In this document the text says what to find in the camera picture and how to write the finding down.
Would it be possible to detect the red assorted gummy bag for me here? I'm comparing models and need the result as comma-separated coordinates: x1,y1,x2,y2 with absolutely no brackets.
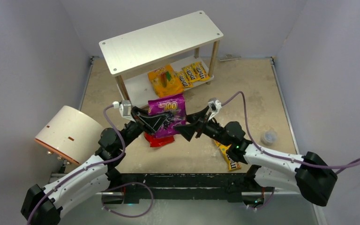
144,133,175,148

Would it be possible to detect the clear plastic cup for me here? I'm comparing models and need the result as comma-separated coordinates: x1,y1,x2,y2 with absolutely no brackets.
260,129,278,146

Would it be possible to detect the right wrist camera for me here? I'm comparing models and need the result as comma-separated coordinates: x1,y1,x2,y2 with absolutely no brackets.
207,97,222,121

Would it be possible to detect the white two-tier shelf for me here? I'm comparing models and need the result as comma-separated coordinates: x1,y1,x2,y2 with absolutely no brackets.
99,10,224,107

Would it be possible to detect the yellow m&m's bag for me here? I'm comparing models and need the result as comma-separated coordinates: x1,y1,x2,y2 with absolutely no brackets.
192,62,210,81
176,71,193,89
213,140,241,172
182,65,200,83

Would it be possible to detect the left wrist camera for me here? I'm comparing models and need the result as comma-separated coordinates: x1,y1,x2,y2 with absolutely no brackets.
112,100,135,122

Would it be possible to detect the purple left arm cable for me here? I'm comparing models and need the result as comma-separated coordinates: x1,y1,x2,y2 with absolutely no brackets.
26,104,155,225

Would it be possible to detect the white cylinder container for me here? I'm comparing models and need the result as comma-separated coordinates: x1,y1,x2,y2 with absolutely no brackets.
35,105,104,165

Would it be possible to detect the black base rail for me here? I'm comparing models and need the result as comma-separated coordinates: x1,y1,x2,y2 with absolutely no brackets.
109,173,273,204

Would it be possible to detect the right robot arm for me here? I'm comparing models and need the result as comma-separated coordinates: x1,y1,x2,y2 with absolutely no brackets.
174,107,338,206

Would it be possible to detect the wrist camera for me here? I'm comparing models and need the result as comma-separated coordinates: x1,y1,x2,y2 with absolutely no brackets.
207,97,222,121
112,100,135,122

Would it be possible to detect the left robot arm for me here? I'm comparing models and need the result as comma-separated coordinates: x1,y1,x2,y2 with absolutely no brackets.
21,102,171,225

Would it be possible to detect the purple grape gummy bag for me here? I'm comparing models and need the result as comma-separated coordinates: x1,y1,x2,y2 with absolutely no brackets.
148,93,186,138

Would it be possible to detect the orange mango gummy bag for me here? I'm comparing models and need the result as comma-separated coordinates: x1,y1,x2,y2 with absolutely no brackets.
147,64,184,98

